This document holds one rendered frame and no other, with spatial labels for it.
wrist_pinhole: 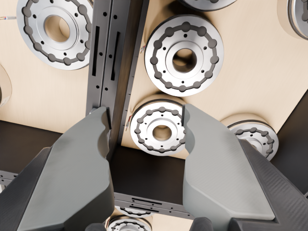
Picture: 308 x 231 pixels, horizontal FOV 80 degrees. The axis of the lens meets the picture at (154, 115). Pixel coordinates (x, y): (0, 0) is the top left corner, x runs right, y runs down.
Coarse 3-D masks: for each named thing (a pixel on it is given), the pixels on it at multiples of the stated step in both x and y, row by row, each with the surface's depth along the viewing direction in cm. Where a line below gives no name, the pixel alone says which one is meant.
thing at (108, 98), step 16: (128, 0) 15; (112, 16) 16; (128, 16) 16; (112, 32) 16; (112, 48) 17; (112, 64) 17; (112, 80) 18; (112, 96) 19; (112, 112) 20; (128, 192) 27; (304, 192) 25; (176, 208) 27
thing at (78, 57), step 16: (32, 0) 21; (48, 0) 21; (64, 0) 21; (80, 0) 21; (16, 16) 22; (32, 16) 22; (80, 16) 22; (32, 32) 23; (80, 32) 22; (32, 48) 24; (48, 48) 24; (80, 48) 23; (48, 64) 25; (64, 64) 24; (80, 64) 24
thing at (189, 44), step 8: (184, 40) 22; (176, 48) 23; (184, 48) 23; (192, 48) 22; (200, 48) 23; (168, 56) 23; (200, 56) 23; (168, 64) 24; (200, 64) 23; (176, 72) 24; (184, 72) 24; (192, 72) 24
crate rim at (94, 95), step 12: (96, 0) 15; (108, 0) 15; (96, 12) 15; (108, 12) 15; (96, 24) 16; (108, 24) 16; (96, 36) 17; (108, 36) 17; (96, 72) 18; (96, 84) 18; (96, 96) 19; (96, 108) 20; (0, 168) 25
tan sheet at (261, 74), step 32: (160, 0) 23; (256, 0) 23; (224, 32) 25; (256, 32) 25; (224, 64) 27; (256, 64) 27; (288, 64) 27; (192, 96) 29; (224, 96) 29; (256, 96) 29; (288, 96) 29; (128, 128) 33
